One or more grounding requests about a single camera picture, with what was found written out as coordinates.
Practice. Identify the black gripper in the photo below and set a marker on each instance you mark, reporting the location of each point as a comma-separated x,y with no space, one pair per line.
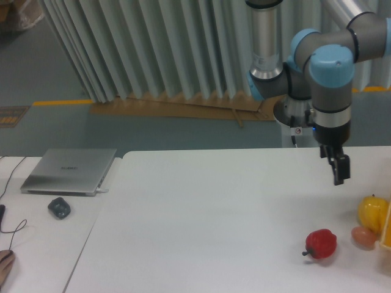
334,137

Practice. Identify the black cable plug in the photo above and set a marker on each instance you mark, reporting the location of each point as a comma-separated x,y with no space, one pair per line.
2,211

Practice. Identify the silver closed laptop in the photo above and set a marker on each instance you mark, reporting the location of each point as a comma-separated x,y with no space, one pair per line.
69,171

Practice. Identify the person's hand on mouse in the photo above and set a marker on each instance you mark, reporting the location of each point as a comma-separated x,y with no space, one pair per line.
6,264

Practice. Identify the yellow wooden box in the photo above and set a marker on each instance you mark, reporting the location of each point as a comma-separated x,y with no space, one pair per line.
385,235

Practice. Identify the red toy bell pepper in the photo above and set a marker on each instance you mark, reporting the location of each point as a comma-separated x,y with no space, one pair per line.
320,244

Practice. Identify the brown cardboard sheet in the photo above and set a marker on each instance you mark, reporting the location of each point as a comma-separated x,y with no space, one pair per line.
241,108

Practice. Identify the brown toy egg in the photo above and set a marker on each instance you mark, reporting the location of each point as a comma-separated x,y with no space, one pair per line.
363,236

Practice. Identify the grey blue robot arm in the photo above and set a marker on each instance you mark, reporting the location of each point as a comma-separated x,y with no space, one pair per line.
317,78

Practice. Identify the yellow toy bell pepper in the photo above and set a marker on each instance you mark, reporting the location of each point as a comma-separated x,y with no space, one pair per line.
372,212

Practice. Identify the grey folding screen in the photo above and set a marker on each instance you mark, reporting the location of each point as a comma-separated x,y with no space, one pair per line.
119,48

